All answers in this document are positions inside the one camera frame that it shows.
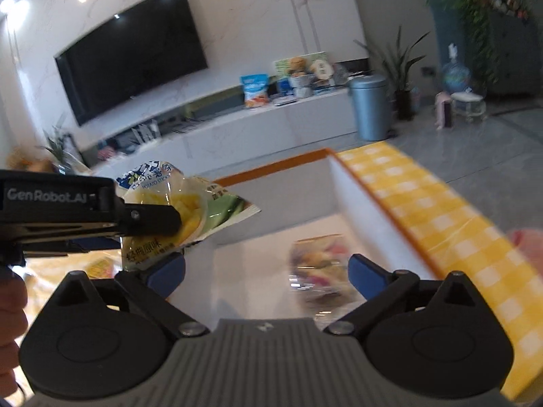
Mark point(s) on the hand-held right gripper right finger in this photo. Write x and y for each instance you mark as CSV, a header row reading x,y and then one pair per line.
x,y
365,275

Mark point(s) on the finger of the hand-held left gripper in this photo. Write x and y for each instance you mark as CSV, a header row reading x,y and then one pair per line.
x,y
93,245
148,219

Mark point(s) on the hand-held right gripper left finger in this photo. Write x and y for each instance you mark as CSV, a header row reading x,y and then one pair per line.
x,y
169,272

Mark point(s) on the clear mixed snack bag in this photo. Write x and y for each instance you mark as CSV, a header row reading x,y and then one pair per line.
x,y
318,267

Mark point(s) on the yellow potato stick bag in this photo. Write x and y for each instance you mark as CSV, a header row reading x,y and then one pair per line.
x,y
195,203

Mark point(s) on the white box with yellow rim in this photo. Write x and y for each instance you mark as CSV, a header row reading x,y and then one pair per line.
x,y
263,229

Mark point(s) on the person's left hand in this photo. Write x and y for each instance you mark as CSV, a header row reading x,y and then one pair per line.
x,y
8,313

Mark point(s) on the yellow snack packet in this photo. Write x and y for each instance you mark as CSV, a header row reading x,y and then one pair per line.
x,y
99,270

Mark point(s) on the orange blurry object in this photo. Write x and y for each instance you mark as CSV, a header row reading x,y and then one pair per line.
x,y
29,160

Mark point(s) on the small spiky potted plant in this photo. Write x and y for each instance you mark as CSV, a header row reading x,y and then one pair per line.
x,y
59,148

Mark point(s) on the white router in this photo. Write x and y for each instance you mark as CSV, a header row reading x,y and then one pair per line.
x,y
146,132

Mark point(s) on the yellow checkered tablecloth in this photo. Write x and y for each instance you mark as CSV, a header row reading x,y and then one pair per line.
x,y
458,229

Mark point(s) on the white marble television console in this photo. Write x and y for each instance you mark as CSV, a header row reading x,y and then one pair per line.
x,y
254,131

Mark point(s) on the grey trash bin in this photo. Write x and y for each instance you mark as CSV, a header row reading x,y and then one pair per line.
x,y
370,110

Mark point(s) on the pink blurry object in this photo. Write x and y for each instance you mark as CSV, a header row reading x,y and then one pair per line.
x,y
528,241

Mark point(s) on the blue snack bag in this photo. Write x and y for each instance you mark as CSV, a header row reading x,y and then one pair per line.
x,y
255,91

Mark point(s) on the black television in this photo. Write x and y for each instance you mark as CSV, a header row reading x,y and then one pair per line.
x,y
131,51

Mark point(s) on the pink stool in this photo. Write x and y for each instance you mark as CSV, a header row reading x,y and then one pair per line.
x,y
443,110

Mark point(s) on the white round stool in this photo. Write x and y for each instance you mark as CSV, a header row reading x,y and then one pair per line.
x,y
466,101

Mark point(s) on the green picture box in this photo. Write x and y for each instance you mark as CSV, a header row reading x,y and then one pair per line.
x,y
282,65

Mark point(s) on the long-leaf potted plant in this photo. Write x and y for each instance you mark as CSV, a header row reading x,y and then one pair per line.
x,y
403,72

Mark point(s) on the round beige plush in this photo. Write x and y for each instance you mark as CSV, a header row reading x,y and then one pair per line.
x,y
321,69

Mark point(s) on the brown teddy bear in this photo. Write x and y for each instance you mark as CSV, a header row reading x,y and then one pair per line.
x,y
298,67

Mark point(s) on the blue water jug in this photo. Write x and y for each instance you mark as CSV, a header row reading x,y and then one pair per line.
x,y
454,74

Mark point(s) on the grey cabinet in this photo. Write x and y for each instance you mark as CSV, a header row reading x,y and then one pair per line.
x,y
515,59

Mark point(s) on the trailing green plant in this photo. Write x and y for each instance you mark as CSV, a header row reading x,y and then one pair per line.
x,y
475,17

